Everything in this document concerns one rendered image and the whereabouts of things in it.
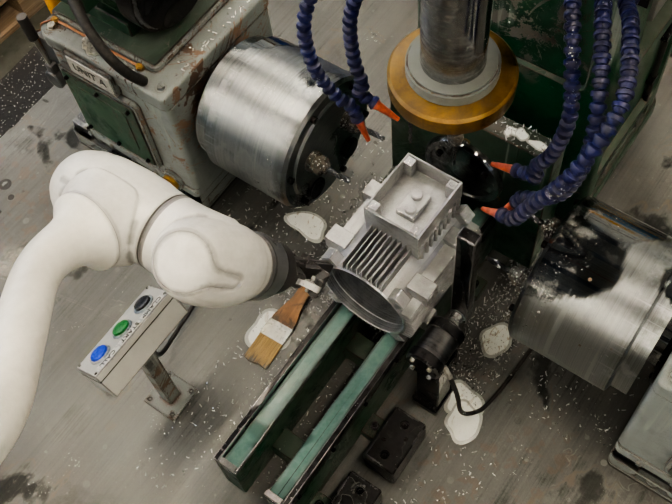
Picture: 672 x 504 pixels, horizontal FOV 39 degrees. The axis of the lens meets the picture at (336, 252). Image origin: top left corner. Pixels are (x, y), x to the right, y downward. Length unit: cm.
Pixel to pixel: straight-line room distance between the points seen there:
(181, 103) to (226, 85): 9
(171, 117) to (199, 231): 59
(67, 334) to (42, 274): 75
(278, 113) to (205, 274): 54
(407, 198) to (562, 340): 31
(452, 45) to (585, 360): 50
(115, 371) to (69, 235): 38
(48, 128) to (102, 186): 94
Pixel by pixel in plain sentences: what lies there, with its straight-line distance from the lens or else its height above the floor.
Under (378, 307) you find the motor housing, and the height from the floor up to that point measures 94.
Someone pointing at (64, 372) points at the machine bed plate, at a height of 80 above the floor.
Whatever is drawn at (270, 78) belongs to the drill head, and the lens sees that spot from 155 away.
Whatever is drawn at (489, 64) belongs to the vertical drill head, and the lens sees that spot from 131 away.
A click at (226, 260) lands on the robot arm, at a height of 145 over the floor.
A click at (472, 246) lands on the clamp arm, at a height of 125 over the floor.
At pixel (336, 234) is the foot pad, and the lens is 148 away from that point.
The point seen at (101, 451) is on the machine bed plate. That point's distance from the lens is 171.
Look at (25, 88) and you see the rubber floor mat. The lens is 325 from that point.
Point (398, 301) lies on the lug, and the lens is 141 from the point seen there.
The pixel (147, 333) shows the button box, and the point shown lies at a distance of 146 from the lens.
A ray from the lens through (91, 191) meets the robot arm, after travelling 114.
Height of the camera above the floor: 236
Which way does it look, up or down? 61 degrees down
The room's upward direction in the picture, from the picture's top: 9 degrees counter-clockwise
